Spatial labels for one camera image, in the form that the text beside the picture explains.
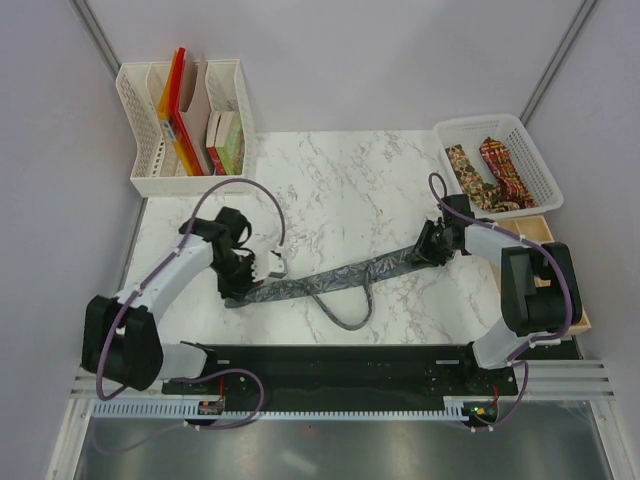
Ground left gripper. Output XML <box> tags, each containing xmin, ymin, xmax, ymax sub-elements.
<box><xmin>210</xmin><ymin>251</ymin><xmax>265</xmax><ymax>303</ymax></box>

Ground blue grey floral tie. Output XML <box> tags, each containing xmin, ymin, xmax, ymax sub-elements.
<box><xmin>247</xmin><ymin>247</ymin><xmax>431</xmax><ymax>331</ymax></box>

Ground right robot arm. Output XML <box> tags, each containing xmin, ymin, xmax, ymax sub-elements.
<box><xmin>411</xmin><ymin>194</ymin><xmax>582</xmax><ymax>394</ymax></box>

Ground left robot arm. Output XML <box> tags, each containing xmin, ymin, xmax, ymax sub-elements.
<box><xmin>81</xmin><ymin>207</ymin><xmax>257</xmax><ymax>393</ymax></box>

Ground gold patterned tie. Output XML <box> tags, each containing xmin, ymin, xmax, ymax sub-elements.
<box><xmin>445</xmin><ymin>145</ymin><xmax>519</xmax><ymax>213</ymax></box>

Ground red patterned tie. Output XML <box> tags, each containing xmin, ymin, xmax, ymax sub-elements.
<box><xmin>479</xmin><ymin>137</ymin><xmax>538</xmax><ymax>209</ymax></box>

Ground red book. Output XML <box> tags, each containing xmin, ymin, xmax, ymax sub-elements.
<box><xmin>205</xmin><ymin>111</ymin><xmax>226</xmax><ymax>175</ymax></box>

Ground green book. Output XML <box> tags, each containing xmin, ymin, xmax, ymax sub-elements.
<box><xmin>217</xmin><ymin>112</ymin><xmax>245</xmax><ymax>175</ymax></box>

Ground white file organizer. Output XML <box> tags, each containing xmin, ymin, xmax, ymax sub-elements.
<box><xmin>116</xmin><ymin>59</ymin><xmax>258</xmax><ymax>198</ymax></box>

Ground beige cardboard folder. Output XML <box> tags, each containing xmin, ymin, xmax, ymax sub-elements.
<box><xmin>178</xmin><ymin>56</ymin><xmax>214</xmax><ymax>176</ymax></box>

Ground orange red folder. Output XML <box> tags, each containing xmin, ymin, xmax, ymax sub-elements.
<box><xmin>156</xmin><ymin>47</ymin><xmax>203</xmax><ymax>176</ymax></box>

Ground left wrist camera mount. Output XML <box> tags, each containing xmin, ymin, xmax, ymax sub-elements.
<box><xmin>251</xmin><ymin>250</ymin><xmax>288</xmax><ymax>283</ymax></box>

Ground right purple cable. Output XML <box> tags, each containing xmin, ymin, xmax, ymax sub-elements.
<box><xmin>428</xmin><ymin>172</ymin><xmax>572</xmax><ymax>366</ymax></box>

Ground purple cable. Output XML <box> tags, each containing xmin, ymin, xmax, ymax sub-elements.
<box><xmin>94</xmin><ymin>177</ymin><xmax>287</xmax><ymax>401</ymax></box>
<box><xmin>428</xmin><ymin>172</ymin><xmax>572</xmax><ymax>366</ymax></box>

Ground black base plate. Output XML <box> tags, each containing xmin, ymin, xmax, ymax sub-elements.
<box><xmin>162</xmin><ymin>345</ymin><xmax>518</xmax><ymax>413</ymax></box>

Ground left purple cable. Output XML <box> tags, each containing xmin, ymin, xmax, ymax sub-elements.
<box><xmin>94</xmin><ymin>177</ymin><xmax>287</xmax><ymax>401</ymax></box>

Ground white cable duct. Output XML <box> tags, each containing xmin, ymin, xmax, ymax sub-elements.
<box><xmin>91</xmin><ymin>398</ymin><xmax>469</xmax><ymax>422</ymax></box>

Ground aluminium rail frame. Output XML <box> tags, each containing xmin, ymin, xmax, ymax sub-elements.
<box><xmin>47</xmin><ymin>342</ymin><xmax>639</xmax><ymax>479</ymax></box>

